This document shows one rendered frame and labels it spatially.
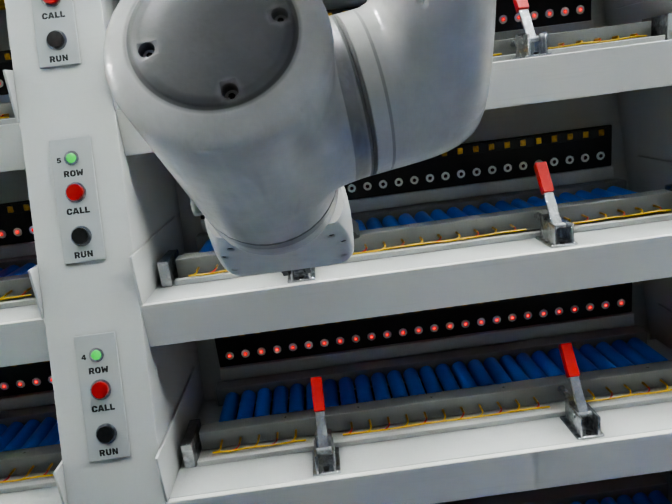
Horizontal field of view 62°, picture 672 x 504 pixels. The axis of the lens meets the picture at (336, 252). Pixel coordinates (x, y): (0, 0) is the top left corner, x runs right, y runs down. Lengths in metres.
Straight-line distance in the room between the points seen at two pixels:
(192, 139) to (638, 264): 0.52
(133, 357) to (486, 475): 0.37
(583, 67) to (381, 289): 0.30
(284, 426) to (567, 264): 0.34
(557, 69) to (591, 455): 0.39
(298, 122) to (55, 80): 0.46
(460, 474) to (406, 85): 0.44
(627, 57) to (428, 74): 0.44
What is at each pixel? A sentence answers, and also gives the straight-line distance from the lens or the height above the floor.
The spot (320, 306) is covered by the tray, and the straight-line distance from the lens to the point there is 0.56.
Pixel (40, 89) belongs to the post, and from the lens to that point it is 0.64.
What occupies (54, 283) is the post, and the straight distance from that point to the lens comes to 0.61.
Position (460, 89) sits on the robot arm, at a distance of 0.25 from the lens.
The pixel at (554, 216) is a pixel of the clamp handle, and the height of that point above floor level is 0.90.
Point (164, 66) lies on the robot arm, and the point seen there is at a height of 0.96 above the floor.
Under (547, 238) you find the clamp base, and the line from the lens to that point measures 0.62.
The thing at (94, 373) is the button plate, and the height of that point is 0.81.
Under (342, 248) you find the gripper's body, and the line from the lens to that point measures 0.40.
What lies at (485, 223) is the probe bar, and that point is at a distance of 0.64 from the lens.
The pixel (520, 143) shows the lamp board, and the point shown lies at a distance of 0.77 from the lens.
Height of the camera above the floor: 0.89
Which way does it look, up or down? 1 degrees up
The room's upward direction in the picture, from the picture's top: 8 degrees counter-clockwise
